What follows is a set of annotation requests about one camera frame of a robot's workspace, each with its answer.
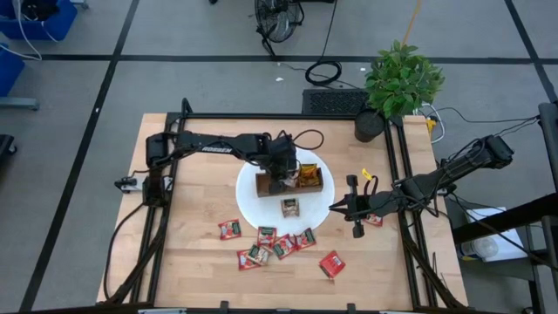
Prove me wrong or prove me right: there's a coiled black cable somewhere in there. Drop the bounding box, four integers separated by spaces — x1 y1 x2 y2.
303 59 344 87

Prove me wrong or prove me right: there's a white round placemat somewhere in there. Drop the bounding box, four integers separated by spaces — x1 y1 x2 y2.
235 143 337 236

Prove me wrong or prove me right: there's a brown wooden compartment tray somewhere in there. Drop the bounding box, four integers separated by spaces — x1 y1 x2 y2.
255 164 325 198

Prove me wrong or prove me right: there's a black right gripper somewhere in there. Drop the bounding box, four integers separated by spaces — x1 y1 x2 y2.
330 174 397 239

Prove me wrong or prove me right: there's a grey floor bar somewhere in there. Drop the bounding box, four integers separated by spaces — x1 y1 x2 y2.
0 96 39 111

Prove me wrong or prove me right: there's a green plant in black pot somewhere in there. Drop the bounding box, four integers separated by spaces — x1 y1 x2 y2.
353 39 446 144

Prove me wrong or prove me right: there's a white box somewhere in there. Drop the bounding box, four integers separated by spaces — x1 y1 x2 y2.
460 207 529 263

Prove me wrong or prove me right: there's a blue plastic bin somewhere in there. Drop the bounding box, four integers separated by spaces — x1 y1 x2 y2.
0 0 79 41
0 43 26 98

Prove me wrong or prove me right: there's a black floor grille mat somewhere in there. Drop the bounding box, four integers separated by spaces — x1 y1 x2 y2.
302 88 370 116

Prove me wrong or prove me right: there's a black floor fan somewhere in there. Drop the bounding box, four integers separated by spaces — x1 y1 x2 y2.
254 0 305 58

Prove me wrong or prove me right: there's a yellow hanging cable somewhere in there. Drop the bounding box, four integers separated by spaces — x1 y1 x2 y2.
403 0 424 44

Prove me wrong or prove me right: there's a black metal stand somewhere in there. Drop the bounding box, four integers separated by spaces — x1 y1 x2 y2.
452 102 558 314

